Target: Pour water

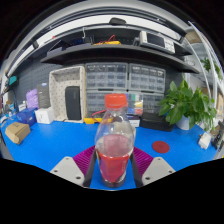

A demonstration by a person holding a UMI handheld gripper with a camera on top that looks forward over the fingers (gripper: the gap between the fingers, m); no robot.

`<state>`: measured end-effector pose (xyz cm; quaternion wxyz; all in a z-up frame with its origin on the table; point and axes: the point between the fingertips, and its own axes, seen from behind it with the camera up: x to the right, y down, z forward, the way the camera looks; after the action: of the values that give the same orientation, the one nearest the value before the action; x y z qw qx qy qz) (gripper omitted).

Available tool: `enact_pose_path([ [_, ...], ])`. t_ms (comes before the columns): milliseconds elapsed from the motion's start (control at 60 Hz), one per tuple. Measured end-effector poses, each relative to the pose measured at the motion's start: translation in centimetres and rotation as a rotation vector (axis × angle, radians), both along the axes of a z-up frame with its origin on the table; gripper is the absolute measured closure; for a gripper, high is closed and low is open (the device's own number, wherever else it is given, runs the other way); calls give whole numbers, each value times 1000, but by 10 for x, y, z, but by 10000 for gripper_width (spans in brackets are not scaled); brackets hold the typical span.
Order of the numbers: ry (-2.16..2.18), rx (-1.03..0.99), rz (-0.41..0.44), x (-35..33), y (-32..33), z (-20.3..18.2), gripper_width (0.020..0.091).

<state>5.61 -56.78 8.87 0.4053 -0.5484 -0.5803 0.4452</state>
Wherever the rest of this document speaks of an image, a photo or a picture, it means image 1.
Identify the white power adapter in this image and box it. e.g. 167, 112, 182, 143
197, 131, 212, 150

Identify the black box with white label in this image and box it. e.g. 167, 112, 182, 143
127, 114, 141, 128

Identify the white metal rack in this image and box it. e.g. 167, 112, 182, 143
184, 21, 224, 118

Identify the dark grey box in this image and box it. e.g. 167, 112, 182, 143
36, 82, 52, 109

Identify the flat round red coaster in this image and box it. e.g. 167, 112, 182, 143
152, 140, 171, 154

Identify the purple bag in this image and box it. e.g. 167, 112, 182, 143
25, 88, 40, 110

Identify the clear bottle with red cap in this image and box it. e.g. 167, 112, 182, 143
94, 93, 136, 189

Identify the black speaker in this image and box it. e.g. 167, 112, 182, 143
64, 85, 82, 121

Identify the black clamp device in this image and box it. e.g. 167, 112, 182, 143
210, 120, 224, 151

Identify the green potted plant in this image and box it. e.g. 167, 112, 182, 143
158, 78, 218, 132

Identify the yellow multimeter with red leads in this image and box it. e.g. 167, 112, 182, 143
83, 109, 107, 125

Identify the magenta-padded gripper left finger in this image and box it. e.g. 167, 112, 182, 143
49, 145, 98, 189

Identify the blue box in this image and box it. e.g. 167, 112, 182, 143
15, 107, 38, 127

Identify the brown cardboard box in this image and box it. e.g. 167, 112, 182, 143
4, 121, 32, 146

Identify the white perforated crate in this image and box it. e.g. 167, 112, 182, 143
48, 65, 88, 124

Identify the black wall shelf unit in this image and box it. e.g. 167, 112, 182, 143
31, 16, 201, 75

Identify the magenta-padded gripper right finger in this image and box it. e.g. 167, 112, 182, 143
129, 146, 176, 188

